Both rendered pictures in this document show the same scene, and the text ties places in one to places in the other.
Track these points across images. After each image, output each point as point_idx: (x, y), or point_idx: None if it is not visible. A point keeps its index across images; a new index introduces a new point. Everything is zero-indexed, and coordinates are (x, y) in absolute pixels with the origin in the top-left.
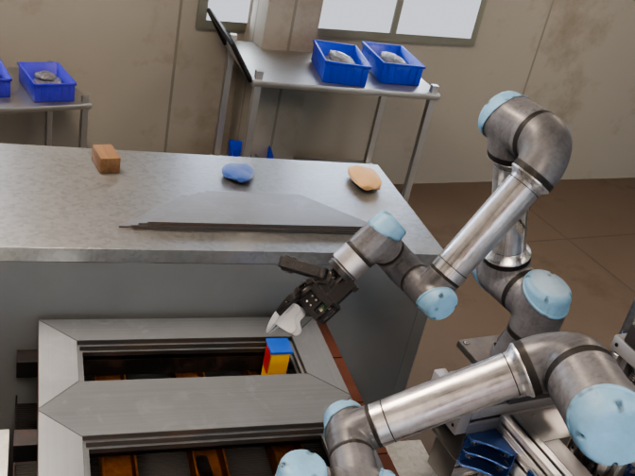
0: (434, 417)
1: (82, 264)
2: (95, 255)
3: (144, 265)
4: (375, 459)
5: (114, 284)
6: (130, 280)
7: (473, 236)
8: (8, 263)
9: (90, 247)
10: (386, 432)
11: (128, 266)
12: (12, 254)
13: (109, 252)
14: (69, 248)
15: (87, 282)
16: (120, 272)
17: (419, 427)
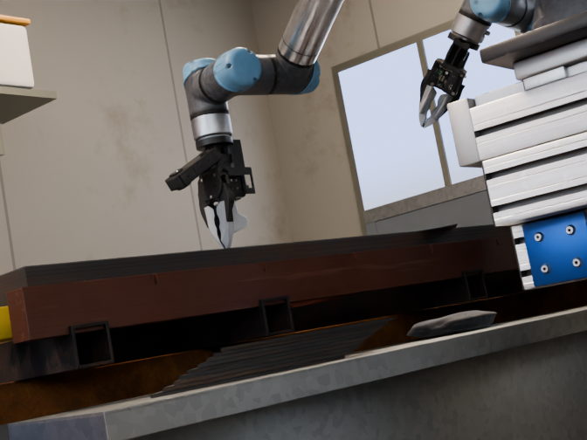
0: (298, 8)
1: (438, 207)
2: (445, 194)
3: (483, 195)
4: (263, 59)
5: (466, 222)
6: (477, 213)
7: None
8: (391, 218)
9: (439, 188)
10: (281, 41)
11: (471, 199)
12: (392, 209)
13: (453, 188)
14: (425, 193)
15: (446, 224)
16: (467, 207)
17: (293, 24)
